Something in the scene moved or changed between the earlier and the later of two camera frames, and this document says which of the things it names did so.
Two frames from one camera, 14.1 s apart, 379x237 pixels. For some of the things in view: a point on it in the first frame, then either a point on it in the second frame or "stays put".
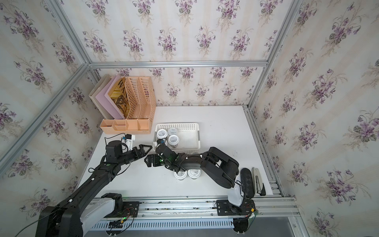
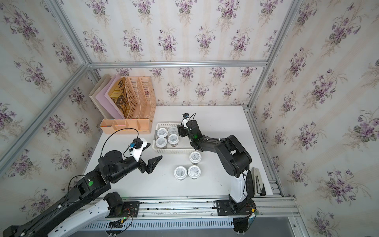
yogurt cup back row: (162, 133) stays put
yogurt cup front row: (173, 139) stays put
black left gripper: (140, 151) -> (148, 168)
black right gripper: (153, 157) -> (180, 130)
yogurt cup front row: (181, 175) stays put
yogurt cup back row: (172, 131) stays put
